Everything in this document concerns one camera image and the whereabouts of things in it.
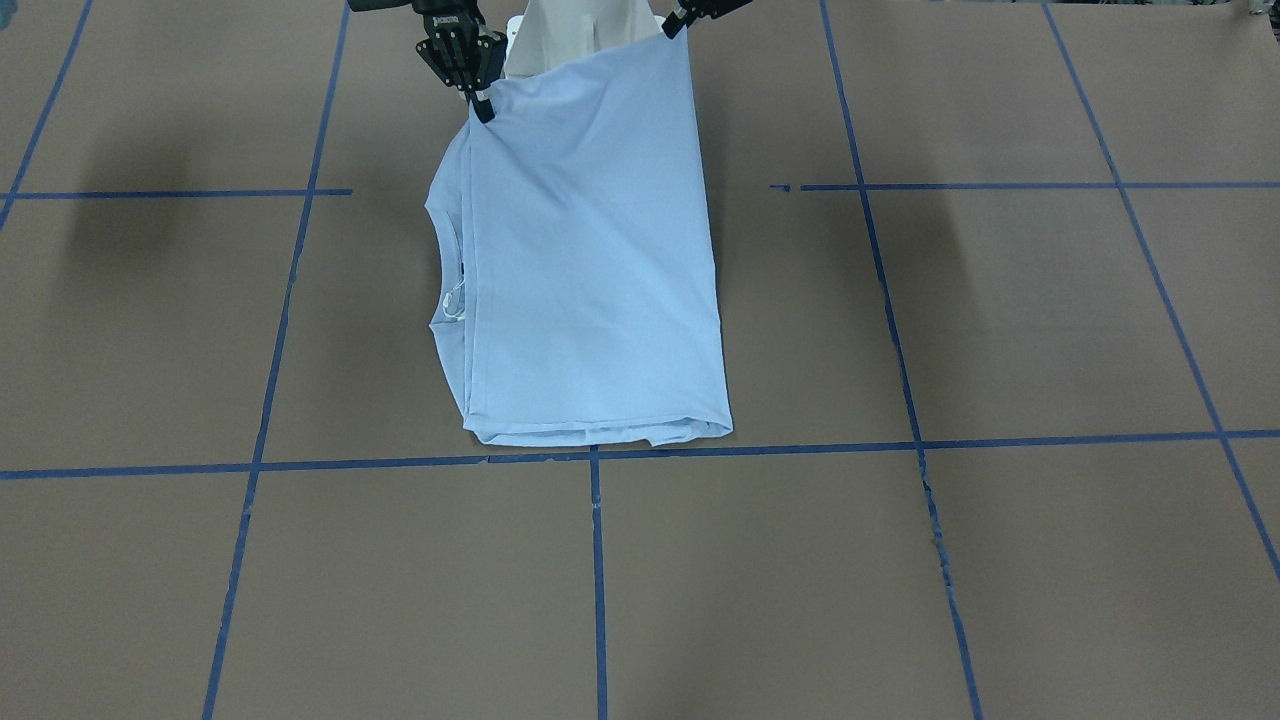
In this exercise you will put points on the white hang tag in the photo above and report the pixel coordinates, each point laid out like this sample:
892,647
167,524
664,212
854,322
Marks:
452,307

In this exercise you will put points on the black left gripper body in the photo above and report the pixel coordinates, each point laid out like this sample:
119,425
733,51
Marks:
697,11

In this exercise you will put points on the light blue t-shirt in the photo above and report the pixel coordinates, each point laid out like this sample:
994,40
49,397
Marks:
578,220

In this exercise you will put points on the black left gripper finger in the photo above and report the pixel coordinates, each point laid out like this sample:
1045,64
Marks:
672,25

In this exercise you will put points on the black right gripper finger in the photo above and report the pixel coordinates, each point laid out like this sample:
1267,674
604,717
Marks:
483,107

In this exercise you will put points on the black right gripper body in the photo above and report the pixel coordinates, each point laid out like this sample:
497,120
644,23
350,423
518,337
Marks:
455,45

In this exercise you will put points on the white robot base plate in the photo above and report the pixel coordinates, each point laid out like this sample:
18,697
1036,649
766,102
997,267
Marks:
549,34

